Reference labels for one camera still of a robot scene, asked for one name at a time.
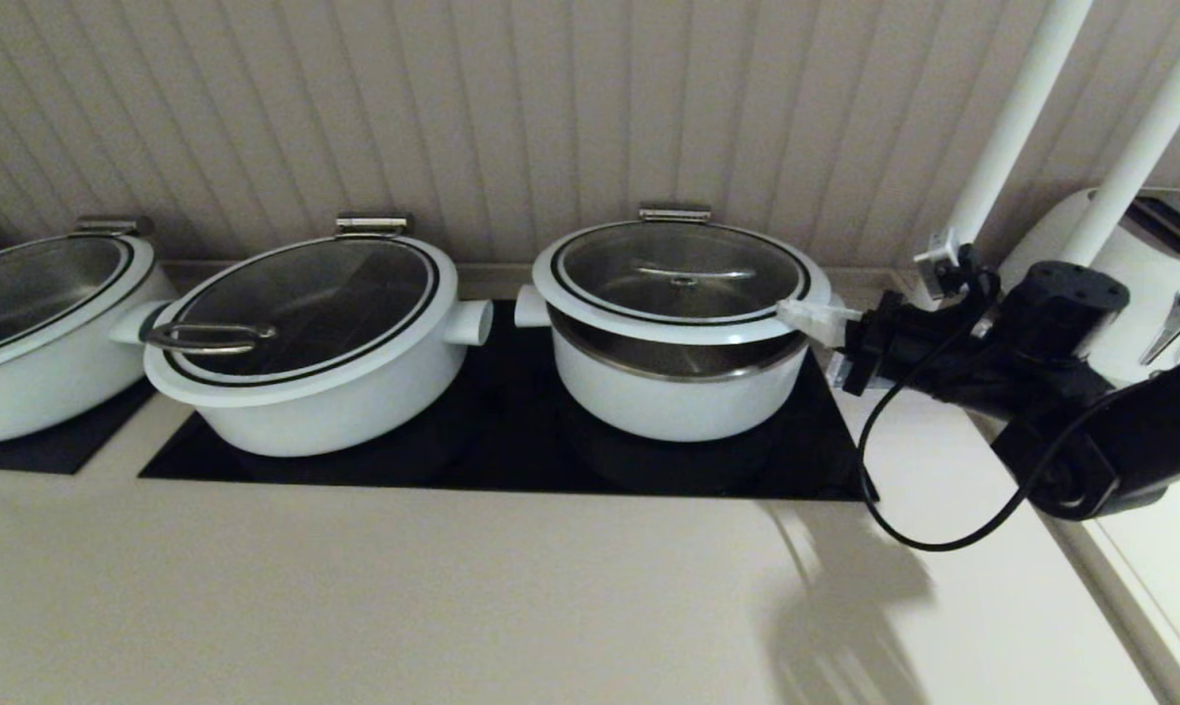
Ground small glass pot lid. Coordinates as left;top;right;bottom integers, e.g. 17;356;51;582
533;219;833;346

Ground small white pot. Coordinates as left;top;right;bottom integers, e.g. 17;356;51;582
514;284;845;443

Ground large white pot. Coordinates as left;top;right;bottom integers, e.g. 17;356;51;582
0;262;179;447
110;294;495;458

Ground grey acrylic sign plaque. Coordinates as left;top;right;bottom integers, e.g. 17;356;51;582
826;352;889;391

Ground white toaster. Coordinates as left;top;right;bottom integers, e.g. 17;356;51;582
1001;188;1180;388

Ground white round pole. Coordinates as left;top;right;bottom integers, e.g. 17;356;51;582
1060;0;1180;267
918;0;1092;295

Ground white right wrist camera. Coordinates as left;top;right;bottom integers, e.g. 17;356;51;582
915;230;972;302

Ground black right camera cable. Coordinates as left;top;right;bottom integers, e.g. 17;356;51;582
856;272;1139;552

